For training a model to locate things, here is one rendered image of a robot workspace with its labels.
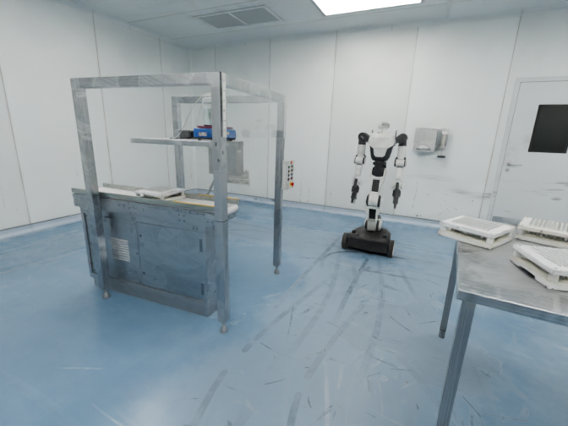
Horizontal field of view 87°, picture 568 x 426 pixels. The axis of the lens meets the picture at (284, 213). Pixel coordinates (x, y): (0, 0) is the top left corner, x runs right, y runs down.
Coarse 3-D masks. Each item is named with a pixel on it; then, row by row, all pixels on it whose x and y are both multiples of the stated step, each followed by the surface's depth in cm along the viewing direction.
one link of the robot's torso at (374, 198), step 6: (372, 168) 349; (384, 174) 340; (372, 180) 343; (378, 180) 344; (384, 180) 344; (372, 186) 347; (378, 186) 345; (372, 192) 342; (378, 192) 340; (372, 198) 341; (378, 198) 339; (366, 204) 349; (372, 204) 343; (378, 204) 340
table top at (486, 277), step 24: (456, 240) 150; (456, 264) 122; (480, 264) 118; (504, 264) 119; (456, 288) 103; (480, 288) 98; (504, 288) 99; (528, 288) 100; (528, 312) 89; (552, 312) 86
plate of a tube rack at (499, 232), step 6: (462, 216) 161; (444, 222) 149; (450, 222) 148; (462, 228) 142; (468, 228) 140; (474, 228) 140; (498, 228) 141; (504, 228) 142; (510, 228) 142; (480, 234) 136; (486, 234) 134; (492, 234) 132; (498, 234) 134
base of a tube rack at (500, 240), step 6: (444, 234) 150; (450, 234) 147; (456, 234) 145; (462, 234) 146; (504, 234) 148; (462, 240) 143; (468, 240) 140; (474, 240) 138; (480, 240) 138; (498, 240) 139; (504, 240) 140; (510, 240) 145; (480, 246) 136; (486, 246) 134; (492, 246) 133; (498, 246) 138
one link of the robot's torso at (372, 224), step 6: (366, 198) 346; (366, 210) 350; (372, 210) 351; (378, 210) 344; (372, 216) 357; (366, 222) 363; (372, 222) 356; (378, 222) 359; (366, 228) 365; (372, 228) 361; (378, 228) 360
